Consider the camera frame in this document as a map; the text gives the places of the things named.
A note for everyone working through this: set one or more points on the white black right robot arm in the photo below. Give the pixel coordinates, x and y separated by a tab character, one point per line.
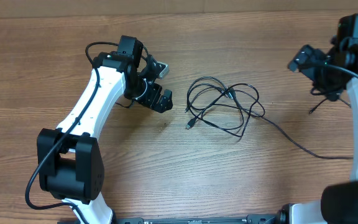
331	74

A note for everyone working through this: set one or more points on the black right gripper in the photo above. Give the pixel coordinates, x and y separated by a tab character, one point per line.
315	60

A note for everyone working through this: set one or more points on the cardboard wall panel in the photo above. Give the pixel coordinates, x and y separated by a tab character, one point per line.
65	8

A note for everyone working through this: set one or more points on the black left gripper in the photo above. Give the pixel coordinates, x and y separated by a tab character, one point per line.
151	101

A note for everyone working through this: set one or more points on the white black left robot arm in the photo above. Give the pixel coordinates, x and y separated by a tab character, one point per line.
70	169

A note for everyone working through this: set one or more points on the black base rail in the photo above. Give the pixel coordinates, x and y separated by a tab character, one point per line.
249	219

